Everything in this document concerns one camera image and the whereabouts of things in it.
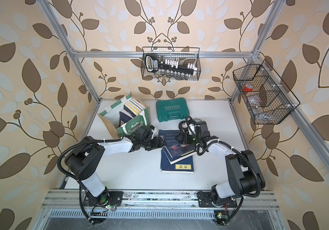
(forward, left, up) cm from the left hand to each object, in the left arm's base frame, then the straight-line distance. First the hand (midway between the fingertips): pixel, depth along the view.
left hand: (161, 142), depth 90 cm
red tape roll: (+20, -50, +29) cm, 61 cm away
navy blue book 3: (-14, -15, -2) cm, 20 cm away
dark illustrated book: (+6, -5, -3) cm, 8 cm away
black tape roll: (+18, -13, -4) cm, 23 cm away
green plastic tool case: (+29, -7, 0) cm, 29 cm away
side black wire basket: (+11, -57, +29) cm, 65 cm away
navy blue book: (+13, +25, +8) cm, 29 cm away
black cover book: (+15, +20, +12) cm, 28 cm away
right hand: (+3, -13, +1) cm, 13 cm away
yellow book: (+18, +19, +13) cm, 29 cm away
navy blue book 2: (-6, -9, 0) cm, 11 cm away
